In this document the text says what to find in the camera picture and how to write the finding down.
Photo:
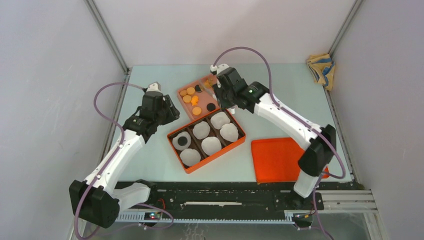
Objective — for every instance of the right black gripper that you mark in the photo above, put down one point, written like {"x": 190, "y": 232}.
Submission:
{"x": 219, "y": 91}

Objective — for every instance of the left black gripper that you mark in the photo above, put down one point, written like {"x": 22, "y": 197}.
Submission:
{"x": 173, "y": 113}

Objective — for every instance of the pink cookie tray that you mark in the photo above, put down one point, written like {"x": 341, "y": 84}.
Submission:
{"x": 204, "y": 99}

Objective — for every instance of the black sandwich cookie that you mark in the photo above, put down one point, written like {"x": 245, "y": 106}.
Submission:
{"x": 210, "y": 107}
{"x": 182, "y": 141}
{"x": 198, "y": 88}

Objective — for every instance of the orange cookie box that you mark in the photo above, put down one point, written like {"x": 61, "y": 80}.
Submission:
{"x": 196, "y": 144}

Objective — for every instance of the metal tongs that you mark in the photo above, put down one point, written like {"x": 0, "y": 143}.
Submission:
{"x": 211, "y": 91}

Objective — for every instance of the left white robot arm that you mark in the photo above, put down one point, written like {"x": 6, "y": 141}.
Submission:
{"x": 96, "y": 199}

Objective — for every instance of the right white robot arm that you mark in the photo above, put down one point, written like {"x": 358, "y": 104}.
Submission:
{"x": 317, "y": 142}

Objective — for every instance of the orange fish cookie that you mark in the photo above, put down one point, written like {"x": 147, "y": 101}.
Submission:
{"x": 208, "y": 83}
{"x": 194, "y": 100}

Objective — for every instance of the white paper cup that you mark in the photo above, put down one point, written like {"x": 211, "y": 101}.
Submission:
{"x": 190, "y": 157}
{"x": 211, "y": 145}
{"x": 201, "y": 130}
{"x": 219, "y": 120}
{"x": 181, "y": 134}
{"x": 229, "y": 132}

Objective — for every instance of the orange box lid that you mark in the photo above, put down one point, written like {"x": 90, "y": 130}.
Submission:
{"x": 275, "y": 160}

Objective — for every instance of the yellow blue cloth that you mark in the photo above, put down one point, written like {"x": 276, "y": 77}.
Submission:
{"x": 322, "y": 68}

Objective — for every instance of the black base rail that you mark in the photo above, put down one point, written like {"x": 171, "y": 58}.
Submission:
{"x": 230, "y": 200}

